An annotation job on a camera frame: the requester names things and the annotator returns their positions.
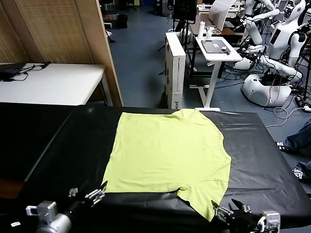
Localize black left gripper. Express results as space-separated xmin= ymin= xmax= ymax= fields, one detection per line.
xmin=63 ymin=181 xmax=107 ymax=219

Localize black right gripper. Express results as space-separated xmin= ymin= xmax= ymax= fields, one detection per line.
xmin=211 ymin=199 xmax=261 ymax=233

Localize yellow-green t-shirt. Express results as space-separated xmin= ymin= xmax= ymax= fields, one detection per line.
xmin=102 ymin=108 xmax=232 ymax=222

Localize black table cover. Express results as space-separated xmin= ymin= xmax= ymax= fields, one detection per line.
xmin=23 ymin=105 xmax=311 ymax=231

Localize black white striped sneaker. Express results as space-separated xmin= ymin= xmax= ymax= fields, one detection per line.
xmin=292 ymin=167 xmax=305 ymax=182
xmin=276 ymin=141 xmax=293 ymax=152

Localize blue jeans leg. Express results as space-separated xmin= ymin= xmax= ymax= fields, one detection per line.
xmin=285 ymin=121 xmax=311 ymax=153

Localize white folding table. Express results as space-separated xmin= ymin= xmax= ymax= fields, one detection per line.
xmin=0 ymin=62 xmax=114 ymax=107

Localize black pouch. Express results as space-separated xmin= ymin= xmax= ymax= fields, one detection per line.
xmin=0 ymin=67 xmax=20 ymax=82

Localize tall white cardboard box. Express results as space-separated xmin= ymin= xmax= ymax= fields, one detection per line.
xmin=165 ymin=32 xmax=187 ymax=110

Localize white adjustable side desk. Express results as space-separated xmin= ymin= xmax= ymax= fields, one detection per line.
xmin=189 ymin=35 xmax=243 ymax=112

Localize grey closed laptop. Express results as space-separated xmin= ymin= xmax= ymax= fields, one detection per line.
xmin=201 ymin=40 xmax=230 ymax=53

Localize wooden partition screen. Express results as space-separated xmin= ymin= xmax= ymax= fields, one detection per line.
xmin=0 ymin=0 xmax=124 ymax=107

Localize white humanoid robot with base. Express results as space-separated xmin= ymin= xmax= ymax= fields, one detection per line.
xmin=230 ymin=0 xmax=310 ymax=107

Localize black waste bin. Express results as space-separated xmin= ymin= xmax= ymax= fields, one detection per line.
xmin=118 ymin=14 xmax=128 ymax=29

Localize brown wooden desk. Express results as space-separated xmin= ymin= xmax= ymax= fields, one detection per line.
xmin=189 ymin=14 xmax=248 ymax=37

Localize white drinking bottle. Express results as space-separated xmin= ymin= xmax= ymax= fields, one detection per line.
xmin=197 ymin=20 xmax=206 ymax=39

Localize curved white sheet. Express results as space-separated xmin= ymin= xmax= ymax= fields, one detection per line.
xmin=209 ymin=0 xmax=237 ymax=31

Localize black monitor panel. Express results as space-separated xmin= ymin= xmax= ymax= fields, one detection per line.
xmin=173 ymin=0 xmax=197 ymax=21

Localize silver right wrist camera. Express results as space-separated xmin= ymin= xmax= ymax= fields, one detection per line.
xmin=257 ymin=210 xmax=281 ymax=231

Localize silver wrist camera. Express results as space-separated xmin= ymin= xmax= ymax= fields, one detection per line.
xmin=26 ymin=200 xmax=58 ymax=224
xmin=257 ymin=210 xmax=281 ymax=231

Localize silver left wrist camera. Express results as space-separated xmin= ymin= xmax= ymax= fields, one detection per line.
xmin=26 ymin=200 xmax=58 ymax=224

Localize white floor cable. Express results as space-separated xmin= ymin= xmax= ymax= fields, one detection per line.
xmin=264 ymin=104 xmax=311 ymax=128

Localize black cables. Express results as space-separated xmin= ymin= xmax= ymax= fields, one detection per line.
xmin=13 ymin=61 xmax=52 ymax=82

